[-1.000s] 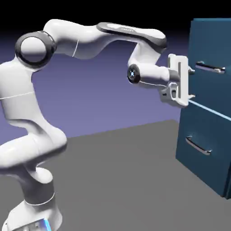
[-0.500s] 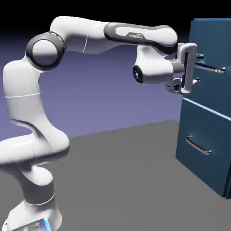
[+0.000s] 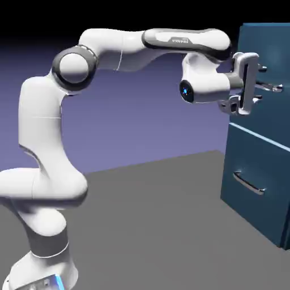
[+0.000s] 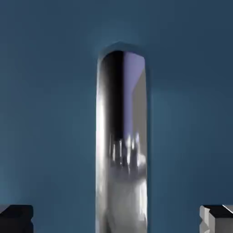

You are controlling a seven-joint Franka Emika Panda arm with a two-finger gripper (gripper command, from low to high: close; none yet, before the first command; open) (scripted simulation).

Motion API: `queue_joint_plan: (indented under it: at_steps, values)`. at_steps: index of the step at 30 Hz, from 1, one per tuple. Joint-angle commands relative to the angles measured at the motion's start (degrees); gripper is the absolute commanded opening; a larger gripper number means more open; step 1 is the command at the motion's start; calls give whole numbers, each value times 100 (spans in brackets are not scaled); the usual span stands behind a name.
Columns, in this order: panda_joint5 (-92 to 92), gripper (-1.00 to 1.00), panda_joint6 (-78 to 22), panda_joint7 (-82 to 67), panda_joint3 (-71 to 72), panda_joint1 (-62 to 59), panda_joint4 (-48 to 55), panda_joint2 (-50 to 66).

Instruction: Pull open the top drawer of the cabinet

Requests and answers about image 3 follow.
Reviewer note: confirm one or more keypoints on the teal blue cabinet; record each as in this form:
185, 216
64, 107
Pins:
271, 45

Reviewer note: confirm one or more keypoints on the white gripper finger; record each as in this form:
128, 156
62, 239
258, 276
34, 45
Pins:
257, 99
262, 68

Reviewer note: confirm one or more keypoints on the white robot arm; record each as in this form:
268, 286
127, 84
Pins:
40, 126

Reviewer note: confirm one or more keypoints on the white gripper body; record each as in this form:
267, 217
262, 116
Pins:
249, 79

